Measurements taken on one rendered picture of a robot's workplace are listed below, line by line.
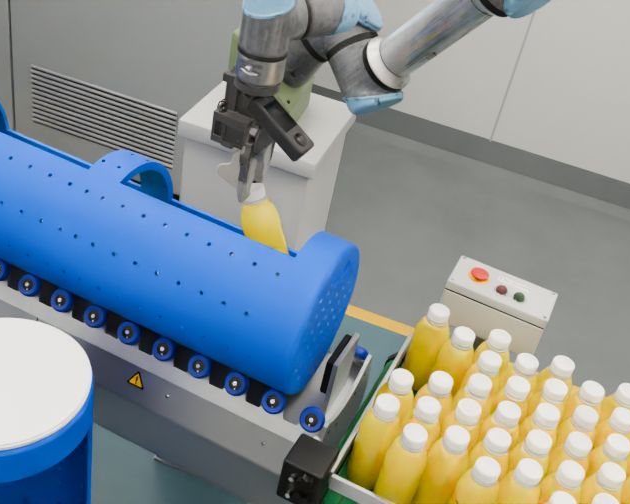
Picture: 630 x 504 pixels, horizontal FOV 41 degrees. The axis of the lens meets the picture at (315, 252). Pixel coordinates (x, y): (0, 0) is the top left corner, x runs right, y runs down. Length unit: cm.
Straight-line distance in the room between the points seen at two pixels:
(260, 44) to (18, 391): 64
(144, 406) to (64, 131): 220
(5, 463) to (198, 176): 85
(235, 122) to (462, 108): 308
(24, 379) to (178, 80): 205
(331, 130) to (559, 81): 243
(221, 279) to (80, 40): 219
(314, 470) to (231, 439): 25
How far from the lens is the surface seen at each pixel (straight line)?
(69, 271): 151
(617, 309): 375
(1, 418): 134
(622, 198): 444
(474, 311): 164
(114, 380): 163
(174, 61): 325
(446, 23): 158
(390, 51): 167
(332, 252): 137
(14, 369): 141
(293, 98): 183
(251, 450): 154
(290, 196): 184
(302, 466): 134
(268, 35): 124
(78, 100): 355
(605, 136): 432
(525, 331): 163
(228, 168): 136
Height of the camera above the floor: 203
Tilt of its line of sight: 36 degrees down
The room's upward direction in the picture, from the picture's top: 12 degrees clockwise
